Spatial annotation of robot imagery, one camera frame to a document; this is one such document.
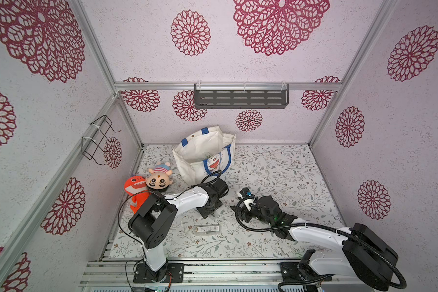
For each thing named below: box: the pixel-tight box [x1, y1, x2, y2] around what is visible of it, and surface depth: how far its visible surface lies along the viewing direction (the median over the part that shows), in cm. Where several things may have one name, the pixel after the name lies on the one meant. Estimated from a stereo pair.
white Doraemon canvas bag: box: [172, 125, 237, 186], surface depth 99 cm
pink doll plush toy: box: [145, 161, 173, 192], surface depth 96 cm
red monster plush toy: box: [124, 175, 152, 214], surface depth 94 cm
